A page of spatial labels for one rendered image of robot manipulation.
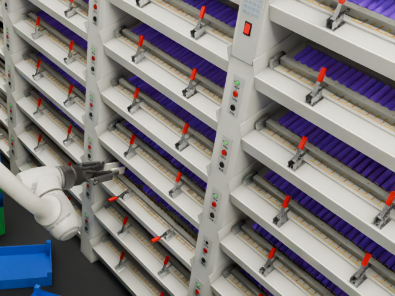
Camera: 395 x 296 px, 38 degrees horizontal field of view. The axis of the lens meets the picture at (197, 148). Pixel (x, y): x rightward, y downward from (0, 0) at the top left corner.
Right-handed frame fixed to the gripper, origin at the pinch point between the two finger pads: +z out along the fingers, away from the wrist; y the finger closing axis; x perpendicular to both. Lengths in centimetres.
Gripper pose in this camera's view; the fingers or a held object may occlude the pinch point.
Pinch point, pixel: (114, 168)
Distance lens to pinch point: 226.9
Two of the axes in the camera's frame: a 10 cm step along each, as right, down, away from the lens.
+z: 7.2, -1.2, 6.9
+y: -6.5, -4.9, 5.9
